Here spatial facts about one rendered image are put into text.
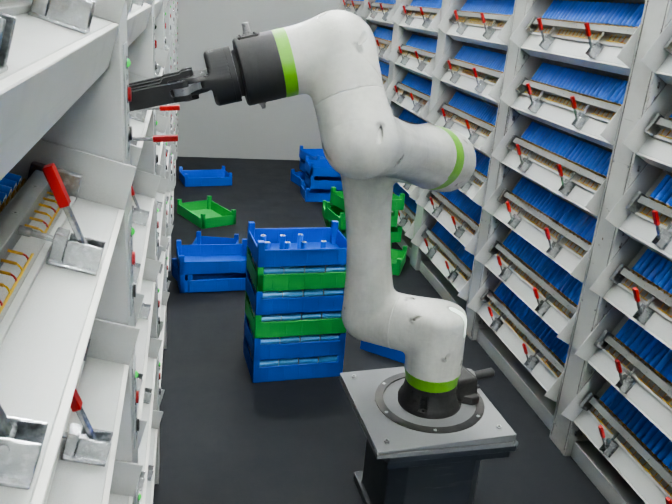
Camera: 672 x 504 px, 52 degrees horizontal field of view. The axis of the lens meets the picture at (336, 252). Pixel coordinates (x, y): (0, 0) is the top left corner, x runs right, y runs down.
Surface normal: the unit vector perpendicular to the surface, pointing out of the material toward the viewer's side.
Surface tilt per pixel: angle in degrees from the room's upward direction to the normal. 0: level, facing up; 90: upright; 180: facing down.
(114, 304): 90
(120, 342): 90
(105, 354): 90
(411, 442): 3
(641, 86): 90
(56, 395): 16
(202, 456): 0
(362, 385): 3
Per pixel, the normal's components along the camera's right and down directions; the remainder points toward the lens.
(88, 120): 0.20, 0.36
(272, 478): 0.08, -0.93
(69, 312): 0.34, -0.90
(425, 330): -0.45, 0.27
